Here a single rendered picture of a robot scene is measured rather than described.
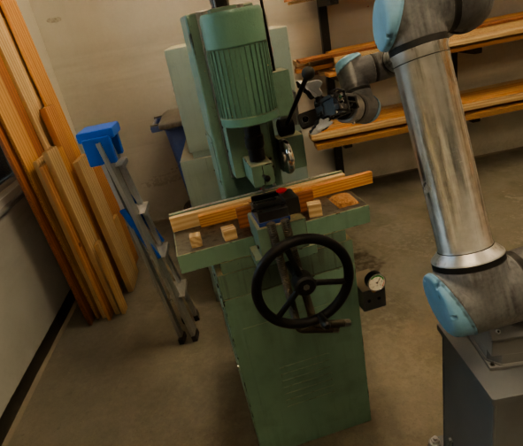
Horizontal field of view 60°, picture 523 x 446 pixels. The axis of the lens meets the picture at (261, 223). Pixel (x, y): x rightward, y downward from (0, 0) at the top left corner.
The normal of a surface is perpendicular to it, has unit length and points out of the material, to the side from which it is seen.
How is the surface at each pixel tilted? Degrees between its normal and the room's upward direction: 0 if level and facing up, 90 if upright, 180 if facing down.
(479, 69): 90
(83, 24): 90
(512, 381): 0
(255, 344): 90
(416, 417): 0
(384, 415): 0
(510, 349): 90
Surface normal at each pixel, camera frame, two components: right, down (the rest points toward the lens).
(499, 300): 0.05, 0.08
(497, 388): -0.18, -0.89
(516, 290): -0.06, -0.17
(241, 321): 0.23, 0.37
